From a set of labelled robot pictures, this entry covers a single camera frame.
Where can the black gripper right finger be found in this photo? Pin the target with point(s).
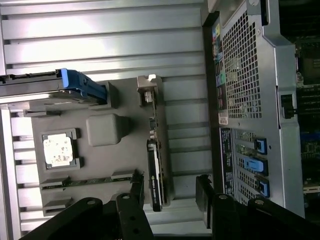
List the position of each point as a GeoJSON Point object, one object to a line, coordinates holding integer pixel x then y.
{"type": "Point", "coordinates": [225, 220]}

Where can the silver CPU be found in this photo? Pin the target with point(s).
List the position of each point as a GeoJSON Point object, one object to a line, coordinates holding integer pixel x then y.
{"type": "Point", "coordinates": [58, 150]}

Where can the grey plastic parts rack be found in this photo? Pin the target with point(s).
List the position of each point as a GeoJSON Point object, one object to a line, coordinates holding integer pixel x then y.
{"type": "Point", "coordinates": [105, 160]}

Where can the open black PC case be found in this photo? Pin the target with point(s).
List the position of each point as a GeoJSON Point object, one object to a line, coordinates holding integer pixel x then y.
{"type": "Point", "coordinates": [282, 75]}

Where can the green motherboard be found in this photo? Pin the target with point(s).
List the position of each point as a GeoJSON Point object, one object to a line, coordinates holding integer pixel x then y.
{"type": "Point", "coordinates": [310, 150]}

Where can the green RAM stick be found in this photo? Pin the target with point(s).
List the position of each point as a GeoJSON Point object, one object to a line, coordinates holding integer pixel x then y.
{"type": "Point", "coordinates": [90, 181]}

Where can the hard disk in blue caddy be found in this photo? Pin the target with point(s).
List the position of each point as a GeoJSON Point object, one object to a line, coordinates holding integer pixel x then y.
{"type": "Point", "coordinates": [75, 82]}

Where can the blue card retention clip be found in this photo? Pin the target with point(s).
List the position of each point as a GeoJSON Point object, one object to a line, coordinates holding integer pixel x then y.
{"type": "Point", "coordinates": [263, 188]}
{"type": "Point", "coordinates": [255, 165]}
{"type": "Point", "coordinates": [261, 147]}

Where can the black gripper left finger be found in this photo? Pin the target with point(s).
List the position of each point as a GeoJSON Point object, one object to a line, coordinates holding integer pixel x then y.
{"type": "Point", "coordinates": [135, 220]}

